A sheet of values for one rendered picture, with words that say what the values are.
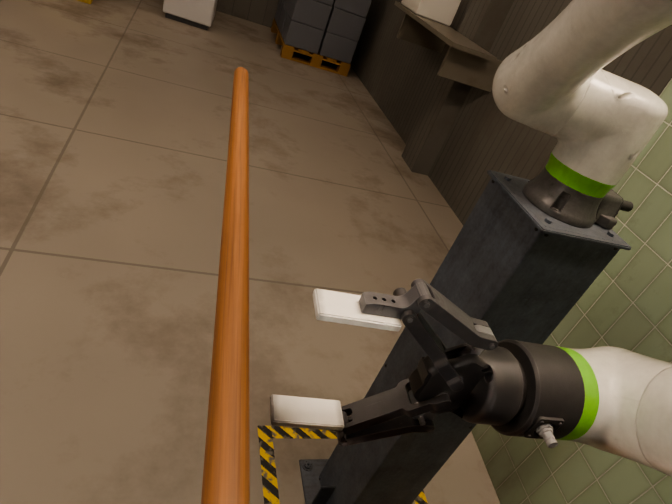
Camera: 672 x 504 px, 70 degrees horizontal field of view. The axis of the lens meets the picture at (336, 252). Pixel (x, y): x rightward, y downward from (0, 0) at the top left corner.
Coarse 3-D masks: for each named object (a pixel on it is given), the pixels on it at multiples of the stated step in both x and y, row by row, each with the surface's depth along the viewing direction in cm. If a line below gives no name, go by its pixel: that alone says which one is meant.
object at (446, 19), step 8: (408, 0) 395; (416, 0) 382; (424, 0) 375; (432, 0) 376; (440, 0) 377; (448, 0) 378; (456, 0) 380; (408, 8) 394; (416, 8) 379; (424, 8) 378; (432, 8) 380; (440, 8) 381; (448, 8) 382; (456, 8) 383; (424, 16) 383; (432, 16) 383; (440, 16) 385; (448, 16) 386; (448, 24) 390
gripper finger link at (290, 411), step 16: (272, 400) 45; (288, 400) 46; (304, 400) 46; (320, 400) 47; (336, 400) 47; (272, 416) 44; (288, 416) 44; (304, 416) 45; (320, 416) 45; (336, 416) 46
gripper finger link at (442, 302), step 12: (432, 288) 39; (420, 300) 37; (432, 300) 37; (444, 300) 40; (432, 312) 38; (444, 312) 38; (456, 312) 40; (444, 324) 39; (456, 324) 39; (468, 324) 40; (480, 324) 42; (468, 336) 40; (480, 336) 41; (492, 336) 42; (480, 348) 42; (492, 348) 41
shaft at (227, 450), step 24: (240, 72) 97; (240, 96) 86; (240, 120) 77; (240, 144) 70; (240, 168) 64; (240, 192) 59; (240, 216) 55; (240, 240) 51; (240, 264) 48; (240, 288) 45; (216, 312) 43; (240, 312) 42; (216, 336) 40; (240, 336) 40; (216, 360) 38; (240, 360) 38; (216, 384) 36; (240, 384) 36; (216, 408) 34; (240, 408) 35; (216, 432) 33; (240, 432) 33; (216, 456) 31; (240, 456) 32; (216, 480) 30; (240, 480) 30
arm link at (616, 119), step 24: (600, 72) 81; (600, 96) 80; (624, 96) 79; (648, 96) 79; (576, 120) 82; (600, 120) 81; (624, 120) 80; (648, 120) 80; (576, 144) 86; (600, 144) 83; (624, 144) 82; (552, 168) 90; (576, 168) 86; (600, 168) 85; (624, 168) 85; (600, 192) 88
